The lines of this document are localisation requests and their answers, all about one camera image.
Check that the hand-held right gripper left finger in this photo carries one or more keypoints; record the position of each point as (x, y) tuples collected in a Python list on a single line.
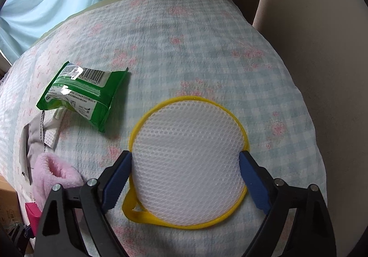
[(116, 179)]

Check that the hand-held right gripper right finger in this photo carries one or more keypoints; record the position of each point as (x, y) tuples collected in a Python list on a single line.
[(254, 180)]

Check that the yellow-rimmed white mesh pad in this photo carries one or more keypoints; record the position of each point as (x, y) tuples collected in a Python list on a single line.
[(188, 162)]

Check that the pink fluffy sock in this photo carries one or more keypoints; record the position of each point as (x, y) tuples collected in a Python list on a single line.
[(53, 176)]

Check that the grey and white cloth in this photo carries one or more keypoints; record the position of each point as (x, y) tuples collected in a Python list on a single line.
[(38, 137)]

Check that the magenta box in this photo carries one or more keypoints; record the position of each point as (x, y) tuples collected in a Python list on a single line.
[(33, 218)]

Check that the green wet wipes packet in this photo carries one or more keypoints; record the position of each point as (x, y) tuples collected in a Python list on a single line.
[(83, 90)]

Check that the cardboard box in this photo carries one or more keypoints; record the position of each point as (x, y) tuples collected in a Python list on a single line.
[(8, 205)]

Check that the floral checked bed sheet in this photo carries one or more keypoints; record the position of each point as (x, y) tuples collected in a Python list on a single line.
[(184, 58)]

